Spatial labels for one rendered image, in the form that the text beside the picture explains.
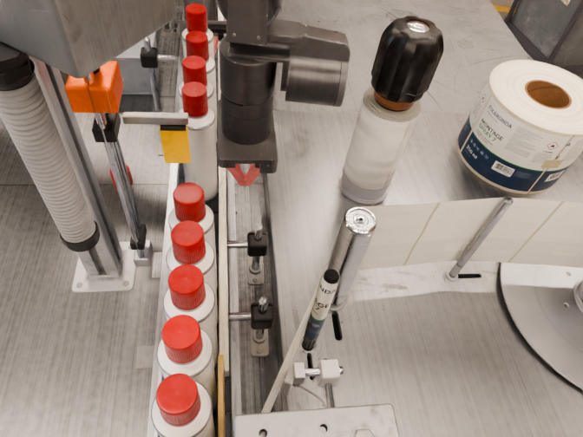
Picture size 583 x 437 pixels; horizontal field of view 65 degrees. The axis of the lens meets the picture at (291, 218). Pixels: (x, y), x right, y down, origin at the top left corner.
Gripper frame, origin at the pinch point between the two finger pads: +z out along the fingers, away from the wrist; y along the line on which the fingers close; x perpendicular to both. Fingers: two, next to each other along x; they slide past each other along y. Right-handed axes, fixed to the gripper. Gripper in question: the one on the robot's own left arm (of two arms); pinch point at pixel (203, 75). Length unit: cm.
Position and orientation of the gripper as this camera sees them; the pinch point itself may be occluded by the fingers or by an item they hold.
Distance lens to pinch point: 90.9
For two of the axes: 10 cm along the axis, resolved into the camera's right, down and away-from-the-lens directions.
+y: 9.9, -0.3, 1.3
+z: 0.0, 9.7, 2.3
